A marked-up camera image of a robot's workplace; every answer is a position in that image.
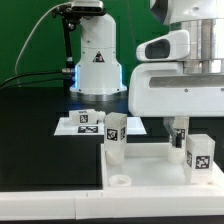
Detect white camera cable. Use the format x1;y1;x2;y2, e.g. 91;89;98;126
13;1;73;76

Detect white L-shaped obstacle fence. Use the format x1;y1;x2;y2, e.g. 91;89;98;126
0;163;224;221

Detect white marker base sheet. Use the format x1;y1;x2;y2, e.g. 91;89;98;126
54;117;146;136

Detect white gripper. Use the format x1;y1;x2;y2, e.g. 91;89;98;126
128;30;224;148

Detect black cables at base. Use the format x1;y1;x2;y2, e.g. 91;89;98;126
0;68;74;89

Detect silver camera on stand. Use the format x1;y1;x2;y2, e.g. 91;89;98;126
71;0;104;13

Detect white square tabletop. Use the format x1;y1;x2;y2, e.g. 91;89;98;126
101;143;224;188

